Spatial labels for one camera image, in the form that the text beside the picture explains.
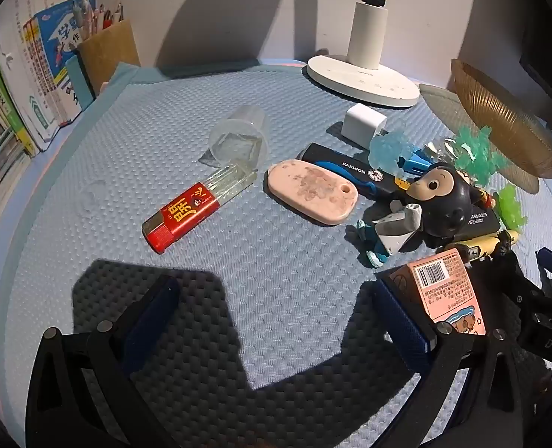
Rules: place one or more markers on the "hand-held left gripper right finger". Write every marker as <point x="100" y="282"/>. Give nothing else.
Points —
<point x="402" y="329"/>

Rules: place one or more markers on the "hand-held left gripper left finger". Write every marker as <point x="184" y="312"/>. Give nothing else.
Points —
<point x="150" y="319"/>

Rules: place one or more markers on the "pink carton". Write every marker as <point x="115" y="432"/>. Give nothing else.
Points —
<point x="444" y="284"/>

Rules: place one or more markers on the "small green translucent toy piece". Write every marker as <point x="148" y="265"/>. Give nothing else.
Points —
<point x="512" y="207"/>

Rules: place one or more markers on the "black rectangular box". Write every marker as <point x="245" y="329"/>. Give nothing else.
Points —
<point x="483" y="224"/>

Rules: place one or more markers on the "brown ribbed bowl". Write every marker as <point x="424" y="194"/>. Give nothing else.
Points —
<point x="504" y="116"/>

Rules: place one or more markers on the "yellow lighter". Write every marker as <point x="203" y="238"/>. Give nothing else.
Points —
<point x="486" y="245"/>

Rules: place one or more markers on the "white and teal toy figure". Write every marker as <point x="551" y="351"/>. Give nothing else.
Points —
<point x="395" y="231"/>

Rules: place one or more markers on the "red and clear lighter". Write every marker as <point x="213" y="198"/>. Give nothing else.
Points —
<point x="187" y="214"/>

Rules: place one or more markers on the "black monkey figurine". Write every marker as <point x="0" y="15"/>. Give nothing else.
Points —
<point x="444" y="200"/>

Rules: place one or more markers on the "large green translucent toy piece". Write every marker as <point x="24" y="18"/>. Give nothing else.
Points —
<point x="476" y="154"/>

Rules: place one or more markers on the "blue textured mat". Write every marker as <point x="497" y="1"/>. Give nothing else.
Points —
<point x="280" y="266"/>

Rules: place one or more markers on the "small blue box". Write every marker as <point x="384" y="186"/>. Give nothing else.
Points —
<point x="416" y="163"/>

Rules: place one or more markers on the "pink oval eraser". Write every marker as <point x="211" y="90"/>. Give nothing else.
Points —
<point x="311" y="191"/>

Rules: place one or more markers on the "black and blue utility knife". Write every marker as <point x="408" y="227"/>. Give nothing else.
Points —
<point x="339" y="165"/>

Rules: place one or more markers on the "light blue translucent toy piece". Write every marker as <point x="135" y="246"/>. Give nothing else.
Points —
<point x="388" y="149"/>

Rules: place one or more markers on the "clear plastic cup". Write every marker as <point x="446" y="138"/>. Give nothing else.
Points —
<point x="238" y="137"/>

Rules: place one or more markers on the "dark screen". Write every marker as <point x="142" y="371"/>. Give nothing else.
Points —
<point x="549" y="60"/>

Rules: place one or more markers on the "white charger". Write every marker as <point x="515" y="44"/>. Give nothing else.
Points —
<point x="362" y="126"/>

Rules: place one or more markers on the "light blue box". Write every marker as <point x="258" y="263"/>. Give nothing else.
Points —
<point x="80" y="81"/>

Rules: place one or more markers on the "white lamp base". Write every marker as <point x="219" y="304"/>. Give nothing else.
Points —
<point x="364" y="74"/>

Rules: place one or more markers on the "brown pen holder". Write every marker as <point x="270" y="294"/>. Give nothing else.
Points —
<point x="110" y="58"/>

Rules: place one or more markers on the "row of upright books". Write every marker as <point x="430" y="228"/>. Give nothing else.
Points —
<point x="28" y="56"/>

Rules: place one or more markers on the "bunch of pens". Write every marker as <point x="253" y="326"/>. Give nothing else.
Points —
<point x="99" y="14"/>

